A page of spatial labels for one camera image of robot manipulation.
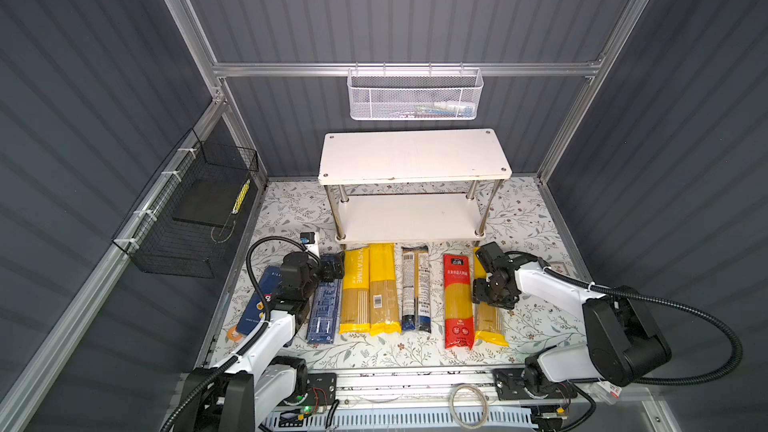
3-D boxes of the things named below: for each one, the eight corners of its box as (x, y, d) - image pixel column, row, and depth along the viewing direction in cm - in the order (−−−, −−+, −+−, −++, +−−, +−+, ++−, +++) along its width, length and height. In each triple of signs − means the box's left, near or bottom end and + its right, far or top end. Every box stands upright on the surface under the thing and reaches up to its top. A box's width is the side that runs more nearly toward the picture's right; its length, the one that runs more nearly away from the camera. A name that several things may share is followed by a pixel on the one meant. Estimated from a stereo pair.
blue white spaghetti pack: (402, 332, 84) (402, 329, 82) (400, 250, 102) (400, 245, 100) (434, 332, 84) (435, 329, 82) (427, 249, 102) (427, 245, 100)
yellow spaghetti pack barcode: (370, 335, 84) (369, 331, 82) (369, 249, 102) (369, 244, 100) (400, 333, 84) (400, 329, 82) (394, 247, 102) (394, 243, 100)
